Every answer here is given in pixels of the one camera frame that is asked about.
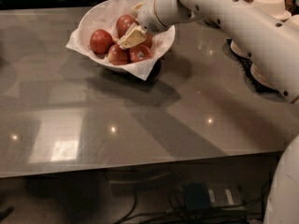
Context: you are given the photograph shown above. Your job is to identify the white paper bowl liner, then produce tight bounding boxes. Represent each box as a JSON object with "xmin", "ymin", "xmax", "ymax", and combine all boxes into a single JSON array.
[{"xmin": 65, "ymin": 0, "xmax": 174, "ymax": 81}]

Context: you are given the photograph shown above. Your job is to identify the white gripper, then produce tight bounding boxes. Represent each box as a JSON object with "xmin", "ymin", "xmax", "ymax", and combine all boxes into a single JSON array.
[{"xmin": 117, "ymin": 0, "xmax": 192, "ymax": 49}]

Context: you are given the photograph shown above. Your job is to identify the large red apple centre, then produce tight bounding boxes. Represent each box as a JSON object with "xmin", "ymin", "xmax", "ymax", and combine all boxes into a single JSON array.
[{"xmin": 116, "ymin": 14, "xmax": 137, "ymax": 37}]

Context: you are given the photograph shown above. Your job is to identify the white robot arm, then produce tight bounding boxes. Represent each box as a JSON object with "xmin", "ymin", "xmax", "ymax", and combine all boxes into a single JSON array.
[{"xmin": 118, "ymin": 0, "xmax": 299, "ymax": 224}]

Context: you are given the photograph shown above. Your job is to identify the tall stack paper plates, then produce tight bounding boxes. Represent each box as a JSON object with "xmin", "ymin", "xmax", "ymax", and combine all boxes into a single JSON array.
[{"xmin": 230, "ymin": 42, "xmax": 248, "ymax": 58}]

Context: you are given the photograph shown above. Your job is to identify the red apple far left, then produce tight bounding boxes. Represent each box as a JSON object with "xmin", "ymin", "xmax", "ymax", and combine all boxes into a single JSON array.
[{"xmin": 90, "ymin": 29, "xmax": 113, "ymax": 55}]

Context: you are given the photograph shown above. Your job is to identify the front stack paper plates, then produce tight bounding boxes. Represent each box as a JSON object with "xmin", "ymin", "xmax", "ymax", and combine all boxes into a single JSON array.
[{"xmin": 250, "ymin": 64, "xmax": 276, "ymax": 90}]

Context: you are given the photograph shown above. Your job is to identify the black cables on floor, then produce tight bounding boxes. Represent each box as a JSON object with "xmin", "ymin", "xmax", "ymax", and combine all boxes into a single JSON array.
[{"xmin": 112, "ymin": 177, "xmax": 272, "ymax": 224}]

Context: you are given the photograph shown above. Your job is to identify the black mat under plates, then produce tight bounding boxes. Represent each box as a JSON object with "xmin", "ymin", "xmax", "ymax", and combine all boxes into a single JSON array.
[{"xmin": 227, "ymin": 39, "xmax": 278, "ymax": 93}]

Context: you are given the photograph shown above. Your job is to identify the red apple behind centre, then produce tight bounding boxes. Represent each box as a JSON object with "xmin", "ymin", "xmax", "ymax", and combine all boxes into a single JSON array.
[{"xmin": 142, "ymin": 34, "xmax": 152, "ymax": 49}]

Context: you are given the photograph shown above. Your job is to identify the blue box under table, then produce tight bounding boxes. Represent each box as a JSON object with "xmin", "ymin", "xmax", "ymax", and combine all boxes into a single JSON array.
[{"xmin": 183, "ymin": 183, "xmax": 211, "ymax": 211}]

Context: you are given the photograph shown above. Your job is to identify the red apple with sticker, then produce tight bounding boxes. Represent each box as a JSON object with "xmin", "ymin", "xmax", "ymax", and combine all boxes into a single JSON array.
[{"xmin": 129, "ymin": 45, "xmax": 152, "ymax": 63}]

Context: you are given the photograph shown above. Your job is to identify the red apple front left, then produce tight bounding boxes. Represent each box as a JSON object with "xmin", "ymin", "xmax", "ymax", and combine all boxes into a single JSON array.
[{"xmin": 107, "ymin": 44, "xmax": 130, "ymax": 65}]

